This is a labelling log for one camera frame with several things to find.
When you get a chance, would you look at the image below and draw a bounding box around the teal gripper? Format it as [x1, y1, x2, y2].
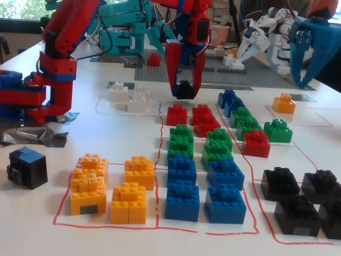
[142, 0, 178, 57]

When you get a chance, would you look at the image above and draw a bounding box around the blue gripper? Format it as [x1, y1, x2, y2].
[289, 15, 341, 89]

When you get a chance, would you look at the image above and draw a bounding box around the red and blue gripper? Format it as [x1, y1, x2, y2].
[164, 0, 212, 99]

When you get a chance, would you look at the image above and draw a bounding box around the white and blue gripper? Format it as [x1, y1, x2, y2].
[237, 14, 272, 63]

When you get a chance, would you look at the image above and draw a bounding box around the small black lego block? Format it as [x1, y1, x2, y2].
[177, 79, 196, 100]

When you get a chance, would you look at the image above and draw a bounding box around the small orange lego block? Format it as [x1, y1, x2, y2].
[272, 93, 296, 114]

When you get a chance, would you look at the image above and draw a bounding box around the small red lego block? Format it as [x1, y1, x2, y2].
[147, 52, 161, 67]

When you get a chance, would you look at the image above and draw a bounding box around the grey tape marker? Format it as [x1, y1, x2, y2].
[293, 93, 318, 103]
[106, 81, 135, 90]

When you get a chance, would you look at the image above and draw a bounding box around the blue lego block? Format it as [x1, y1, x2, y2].
[204, 183, 247, 224]
[207, 157, 245, 191]
[217, 89, 237, 109]
[165, 180, 200, 222]
[167, 155, 197, 185]
[223, 97, 246, 118]

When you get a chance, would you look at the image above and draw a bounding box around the green lego block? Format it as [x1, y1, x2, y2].
[230, 106, 254, 128]
[169, 124, 194, 143]
[167, 137, 194, 161]
[263, 118, 293, 143]
[236, 117, 263, 141]
[201, 142, 234, 171]
[206, 128, 233, 149]

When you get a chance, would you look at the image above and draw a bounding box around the orange lego block grey window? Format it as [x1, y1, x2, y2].
[70, 172, 107, 216]

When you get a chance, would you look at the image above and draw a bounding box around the grey lego baseplate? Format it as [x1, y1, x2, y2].
[134, 49, 318, 91]

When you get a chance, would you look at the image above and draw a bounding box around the dotted paper cup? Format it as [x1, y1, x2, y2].
[210, 24, 230, 48]

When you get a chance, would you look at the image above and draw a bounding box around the black tripod stand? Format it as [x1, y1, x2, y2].
[228, 0, 242, 41]

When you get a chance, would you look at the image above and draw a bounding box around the grey tape sheet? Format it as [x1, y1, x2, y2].
[90, 52, 146, 69]

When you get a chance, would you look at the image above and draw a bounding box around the small silver tape piece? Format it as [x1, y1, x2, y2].
[57, 111, 80, 124]

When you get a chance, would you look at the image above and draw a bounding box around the black chair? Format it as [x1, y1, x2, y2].
[0, 34, 11, 64]

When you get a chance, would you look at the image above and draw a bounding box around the large black lego cube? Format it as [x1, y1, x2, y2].
[6, 146, 48, 190]

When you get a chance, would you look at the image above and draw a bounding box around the crumpled silver duct tape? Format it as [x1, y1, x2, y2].
[0, 125, 69, 149]

